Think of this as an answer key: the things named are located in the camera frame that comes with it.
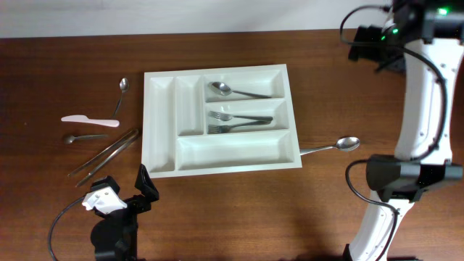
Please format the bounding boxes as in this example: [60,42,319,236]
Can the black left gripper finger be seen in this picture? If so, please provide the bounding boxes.
[135,164,160,202]
[90,175,120,194]

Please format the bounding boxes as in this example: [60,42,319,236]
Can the long steel tongs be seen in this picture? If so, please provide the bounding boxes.
[67,128,140,187]

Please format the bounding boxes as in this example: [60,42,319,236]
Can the steel fork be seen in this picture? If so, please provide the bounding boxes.
[207,120,270,134]
[207,111,273,122]

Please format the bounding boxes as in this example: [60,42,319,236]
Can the large steel spoon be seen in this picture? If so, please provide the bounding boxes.
[207,82,270,99]
[299,136,360,156]

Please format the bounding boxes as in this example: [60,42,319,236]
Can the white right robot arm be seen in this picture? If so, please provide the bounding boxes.
[342,0,463,261]

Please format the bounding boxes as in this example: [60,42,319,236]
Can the small steel teaspoon lower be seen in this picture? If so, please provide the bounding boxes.
[63,134,107,145]

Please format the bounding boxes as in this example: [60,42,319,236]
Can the small steel teaspoon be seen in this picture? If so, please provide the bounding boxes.
[63,134,107,145]
[112,78,130,118]

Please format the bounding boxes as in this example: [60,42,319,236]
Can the steel fork in tray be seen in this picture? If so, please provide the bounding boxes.
[207,120,270,134]

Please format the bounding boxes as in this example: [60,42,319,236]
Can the small steel teaspoon upper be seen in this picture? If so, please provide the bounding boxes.
[112,78,130,118]

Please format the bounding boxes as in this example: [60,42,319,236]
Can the white plastic cutlery tray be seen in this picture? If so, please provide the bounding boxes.
[141,65,302,178]

